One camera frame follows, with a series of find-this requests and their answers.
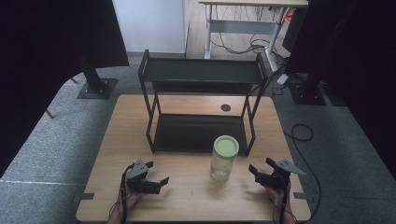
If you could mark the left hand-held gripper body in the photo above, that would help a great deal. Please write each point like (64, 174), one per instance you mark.
(138, 170)

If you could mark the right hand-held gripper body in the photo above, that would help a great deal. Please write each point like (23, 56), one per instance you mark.
(281, 174)

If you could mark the glass jar with green lid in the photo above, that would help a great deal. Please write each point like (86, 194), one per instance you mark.
(224, 158)

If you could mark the person's right hand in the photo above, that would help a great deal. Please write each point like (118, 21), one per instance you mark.
(275, 193)

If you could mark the person's left hand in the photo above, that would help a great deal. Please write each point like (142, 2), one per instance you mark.
(133, 199)

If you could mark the round black table grommet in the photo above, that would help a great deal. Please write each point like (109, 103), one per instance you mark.
(225, 108)

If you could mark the black metal stand with base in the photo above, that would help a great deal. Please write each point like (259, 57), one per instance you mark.
(97, 88)
(306, 95)

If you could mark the white power adapter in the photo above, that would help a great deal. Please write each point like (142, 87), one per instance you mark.
(283, 79)

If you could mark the black metal two-tier rack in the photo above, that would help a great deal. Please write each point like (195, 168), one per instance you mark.
(199, 71)

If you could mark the brown wooden leg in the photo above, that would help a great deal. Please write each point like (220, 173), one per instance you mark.
(49, 114)
(74, 80)

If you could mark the large black curtain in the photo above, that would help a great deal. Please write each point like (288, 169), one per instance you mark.
(358, 62)
(40, 56)

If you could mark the black monitor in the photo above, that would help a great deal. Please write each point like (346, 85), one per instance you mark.
(293, 29)

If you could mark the white-framed desk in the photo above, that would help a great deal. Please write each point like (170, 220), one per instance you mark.
(243, 26)

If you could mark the orange object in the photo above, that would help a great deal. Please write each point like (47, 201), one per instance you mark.
(288, 15)

